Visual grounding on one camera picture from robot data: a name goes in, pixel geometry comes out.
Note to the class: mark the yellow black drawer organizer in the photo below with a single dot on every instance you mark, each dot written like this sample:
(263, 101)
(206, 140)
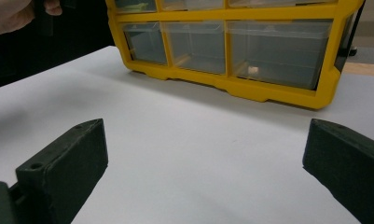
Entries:
(268, 12)

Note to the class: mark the wooden table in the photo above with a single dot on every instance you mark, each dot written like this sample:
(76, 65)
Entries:
(366, 70)

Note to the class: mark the grid of clear drawers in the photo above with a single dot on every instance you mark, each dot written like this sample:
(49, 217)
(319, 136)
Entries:
(278, 53)

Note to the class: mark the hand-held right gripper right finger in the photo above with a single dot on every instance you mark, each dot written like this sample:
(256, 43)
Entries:
(346, 168)

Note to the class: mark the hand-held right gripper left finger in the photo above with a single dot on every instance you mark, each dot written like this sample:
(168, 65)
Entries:
(66, 168)

